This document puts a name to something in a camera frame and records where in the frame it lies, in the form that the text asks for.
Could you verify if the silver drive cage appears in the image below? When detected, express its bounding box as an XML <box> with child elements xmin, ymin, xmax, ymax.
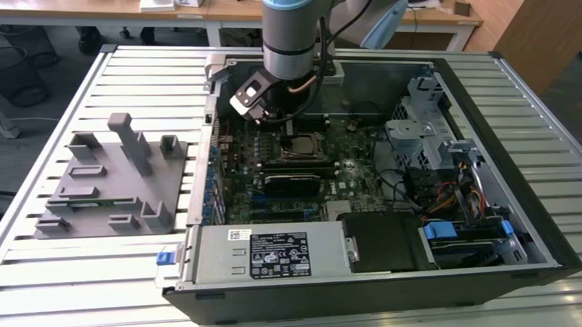
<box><xmin>384</xmin><ymin>76</ymin><xmax>487</xmax><ymax>171</ymax></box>

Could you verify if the black waste bin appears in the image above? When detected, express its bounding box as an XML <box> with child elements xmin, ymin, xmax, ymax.
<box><xmin>0</xmin><ymin>44</ymin><xmax>53</xmax><ymax>107</ymax></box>

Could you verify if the wooden cabinet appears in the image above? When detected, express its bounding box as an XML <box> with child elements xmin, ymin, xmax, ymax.
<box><xmin>464</xmin><ymin>0</ymin><xmax>582</xmax><ymax>96</ymax></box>

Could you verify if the thin black cable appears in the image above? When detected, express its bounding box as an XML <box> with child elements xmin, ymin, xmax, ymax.
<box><xmin>370</xmin><ymin>127</ymin><xmax>428</xmax><ymax>217</ymax></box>

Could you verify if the green motherboard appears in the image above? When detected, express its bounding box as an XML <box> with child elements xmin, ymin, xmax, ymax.
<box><xmin>210</xmin><ymin>115</ymin><xmax>413</xmax><ymax>226</ymax></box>

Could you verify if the black expansion slot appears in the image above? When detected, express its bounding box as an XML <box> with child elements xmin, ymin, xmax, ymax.
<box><xmin>250</xmin><ymin>210</ymin><xmax>313</xmax><ymax>221</ymax></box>

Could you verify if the white stand foot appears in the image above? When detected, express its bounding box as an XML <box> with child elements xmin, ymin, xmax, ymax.
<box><xmin>0</xmin><ymin>95</ymin><xmax>22</xmax><ymax>139</ymax></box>

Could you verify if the black camera cable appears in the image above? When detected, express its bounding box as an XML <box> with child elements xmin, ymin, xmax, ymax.
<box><xmin>317</xmin><ymin>15</ymin><xmax>338</xmax><ymax>81</ymax></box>
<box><xmin>258</xmin><ymin>76</ymin><xmax>320</xmax><ymax>125</ymax></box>

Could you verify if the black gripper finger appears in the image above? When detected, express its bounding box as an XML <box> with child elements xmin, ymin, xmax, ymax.
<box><xmin>278</xmin><ymin>119</ymin><xmax>302</xmax><ymax>138</ymax></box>

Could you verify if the metal socket cover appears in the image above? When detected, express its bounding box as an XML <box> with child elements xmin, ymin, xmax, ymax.
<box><xmin>278</xmin><ymin>134</ymin><xmax>330</xmax><ymax>161</ymax></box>

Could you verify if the coloured power wire bundle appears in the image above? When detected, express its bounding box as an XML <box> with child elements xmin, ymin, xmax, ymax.
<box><xmin>434</xmin><ymin>161</ymin><xmax>487</xmax><ymax>219</ymax></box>

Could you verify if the grey parts rack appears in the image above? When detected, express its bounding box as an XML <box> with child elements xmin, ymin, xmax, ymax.
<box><xmin>34</xmin><ymin>112</ymin><xmax>190</xmax><ymax>241</ymax></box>

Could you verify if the black open PC case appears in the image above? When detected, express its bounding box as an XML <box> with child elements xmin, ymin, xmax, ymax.
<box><xmin>162</xmin><ymin>50</ymin><xmax>582</xmax><ymax>326</ymax></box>

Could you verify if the black RAM slot bank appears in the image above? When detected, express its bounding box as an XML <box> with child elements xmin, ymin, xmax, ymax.
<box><xmin>256</xmin><ymin>112</ymin><xmax>333</xmax><ymax>133</ymax></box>
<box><xmin>260</xmin><ymin>161</ymin><xmax>341</xmax><ymax>178</ymax></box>

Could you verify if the black plastic fan shroud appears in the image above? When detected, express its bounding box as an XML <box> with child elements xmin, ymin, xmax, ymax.
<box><xmin>341</xmin><ymin>211</ymin><xmax>438</xmax><ymax>273</ymax></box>

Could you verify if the silver power supply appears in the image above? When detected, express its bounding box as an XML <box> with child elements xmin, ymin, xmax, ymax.
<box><xmin>180</xmin><ymin>221</ymin><xmax>354</xmax><ymax>285</ymax></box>

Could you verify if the CPU socket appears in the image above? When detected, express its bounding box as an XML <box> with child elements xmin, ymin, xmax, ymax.
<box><xmin>276</xmin><ymin>131</ymin><xmax>333</xmax><ymax>164</ymax></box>

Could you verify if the silver heat sink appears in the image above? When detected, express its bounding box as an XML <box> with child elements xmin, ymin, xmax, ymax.
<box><xmin>325</xmin><ymin>200</ymin><xmax>354</xmax><ymax>221</ymax></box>

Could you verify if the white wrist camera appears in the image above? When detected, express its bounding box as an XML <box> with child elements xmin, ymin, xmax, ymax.
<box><xmin>229</xmin><ymin>69</ymin><xmax>280</xmax><ymax>123</ymax></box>

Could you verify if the green RAM stick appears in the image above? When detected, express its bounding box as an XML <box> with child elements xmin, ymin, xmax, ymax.
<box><xmin>67</xmin><ymin>198</ymin><xmax>138</xmax><ymax>208</ymax></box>

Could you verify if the wooden desk white frame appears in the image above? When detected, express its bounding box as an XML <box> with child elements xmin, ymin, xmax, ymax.
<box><xmin>208</xmin><ymin>0</ymin><xmax>484</xmax><ymax>52</ymax></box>
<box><xmin>0</xmin><ymin>0</ymin><xmax>225</xmax><ymax>47</ymax></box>

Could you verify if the hard disk in blue carrier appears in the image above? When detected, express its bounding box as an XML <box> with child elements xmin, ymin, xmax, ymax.
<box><xmin>421</xmin><ymin>219</ymin><xmax>519</xmax><ymax>270</ymax></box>

